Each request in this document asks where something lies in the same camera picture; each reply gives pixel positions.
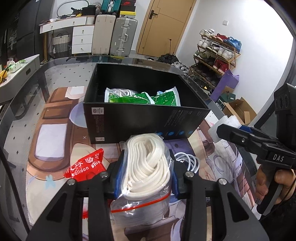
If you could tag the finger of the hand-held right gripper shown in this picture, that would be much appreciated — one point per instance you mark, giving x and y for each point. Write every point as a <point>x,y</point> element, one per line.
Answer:
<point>245,128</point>
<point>235,136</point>

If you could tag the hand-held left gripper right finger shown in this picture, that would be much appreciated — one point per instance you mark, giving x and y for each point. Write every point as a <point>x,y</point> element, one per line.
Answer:
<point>175,187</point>

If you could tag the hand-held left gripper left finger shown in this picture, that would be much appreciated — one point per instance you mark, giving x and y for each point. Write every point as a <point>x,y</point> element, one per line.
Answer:
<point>116,180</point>

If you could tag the black cardboard box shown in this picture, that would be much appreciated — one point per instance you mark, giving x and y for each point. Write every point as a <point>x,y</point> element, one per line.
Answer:
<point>138,122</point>

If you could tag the green white packet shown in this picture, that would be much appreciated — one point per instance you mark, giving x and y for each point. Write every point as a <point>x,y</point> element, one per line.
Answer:
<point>166,97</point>
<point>129,98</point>

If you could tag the person's right forearm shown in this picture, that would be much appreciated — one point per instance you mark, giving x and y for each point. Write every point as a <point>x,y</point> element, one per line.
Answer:
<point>282,222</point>

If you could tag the person's right hand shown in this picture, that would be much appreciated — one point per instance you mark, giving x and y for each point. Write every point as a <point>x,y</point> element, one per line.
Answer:
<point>261,183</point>

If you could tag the open cardboard box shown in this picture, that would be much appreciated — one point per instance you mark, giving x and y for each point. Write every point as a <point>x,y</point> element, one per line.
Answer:
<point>242,113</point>

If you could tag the red plastic packet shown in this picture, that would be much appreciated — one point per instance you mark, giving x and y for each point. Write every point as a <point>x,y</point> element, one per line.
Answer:
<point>85,164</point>

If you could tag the purple paper bag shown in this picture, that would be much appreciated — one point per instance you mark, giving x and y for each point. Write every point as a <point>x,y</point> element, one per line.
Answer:
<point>225,83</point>

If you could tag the trash bin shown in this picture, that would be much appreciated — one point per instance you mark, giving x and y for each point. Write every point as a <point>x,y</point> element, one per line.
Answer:
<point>203,83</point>

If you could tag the wooden shoe rack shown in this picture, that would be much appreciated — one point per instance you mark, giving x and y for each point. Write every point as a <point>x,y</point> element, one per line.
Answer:
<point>235,60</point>

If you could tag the shoe rack with shoes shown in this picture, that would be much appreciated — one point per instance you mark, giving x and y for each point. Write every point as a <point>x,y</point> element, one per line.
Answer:
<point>232,42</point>

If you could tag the pile of shoes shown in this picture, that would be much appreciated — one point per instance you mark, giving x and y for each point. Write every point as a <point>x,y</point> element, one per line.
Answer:
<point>166,59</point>

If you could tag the wooden door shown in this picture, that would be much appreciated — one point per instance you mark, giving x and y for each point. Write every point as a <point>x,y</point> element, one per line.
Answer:
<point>166,27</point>

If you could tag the silver suitcase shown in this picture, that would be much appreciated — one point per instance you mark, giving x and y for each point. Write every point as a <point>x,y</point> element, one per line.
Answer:
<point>122,37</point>

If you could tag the grey coffee table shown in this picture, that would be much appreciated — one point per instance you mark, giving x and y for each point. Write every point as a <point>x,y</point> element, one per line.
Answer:
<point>25,69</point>

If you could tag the woven basket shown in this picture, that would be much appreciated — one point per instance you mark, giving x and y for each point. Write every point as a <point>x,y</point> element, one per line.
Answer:
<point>61,45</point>

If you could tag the beige suitcase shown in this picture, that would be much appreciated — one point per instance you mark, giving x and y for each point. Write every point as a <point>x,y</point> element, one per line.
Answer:
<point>103,34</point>

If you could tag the white dresser with drawers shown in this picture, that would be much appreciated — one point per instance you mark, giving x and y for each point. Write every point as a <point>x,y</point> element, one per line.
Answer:
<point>83,34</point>

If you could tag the green tissue pack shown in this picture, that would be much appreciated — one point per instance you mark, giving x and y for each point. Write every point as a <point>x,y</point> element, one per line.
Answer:
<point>15,67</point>

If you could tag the yellow plastic bag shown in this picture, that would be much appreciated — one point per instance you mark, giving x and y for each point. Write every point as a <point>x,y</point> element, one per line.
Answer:
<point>3,75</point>

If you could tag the black yellow shoe box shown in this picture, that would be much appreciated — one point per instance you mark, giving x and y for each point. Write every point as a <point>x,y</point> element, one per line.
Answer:
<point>126,15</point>

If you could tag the black shoe box red logo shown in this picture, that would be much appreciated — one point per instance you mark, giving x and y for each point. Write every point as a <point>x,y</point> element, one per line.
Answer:
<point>128,2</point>

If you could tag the black bag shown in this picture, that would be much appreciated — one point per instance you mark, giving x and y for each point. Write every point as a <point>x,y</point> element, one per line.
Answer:
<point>89,11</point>

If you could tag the teal suitcase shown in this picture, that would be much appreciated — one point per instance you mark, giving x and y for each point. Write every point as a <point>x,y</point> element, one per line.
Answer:
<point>108,5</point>

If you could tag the black refrigerator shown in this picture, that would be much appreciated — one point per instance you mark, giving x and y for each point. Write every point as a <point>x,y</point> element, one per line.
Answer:
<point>30,27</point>

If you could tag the white oval frame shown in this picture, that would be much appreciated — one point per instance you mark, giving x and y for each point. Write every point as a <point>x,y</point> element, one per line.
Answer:
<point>58,10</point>

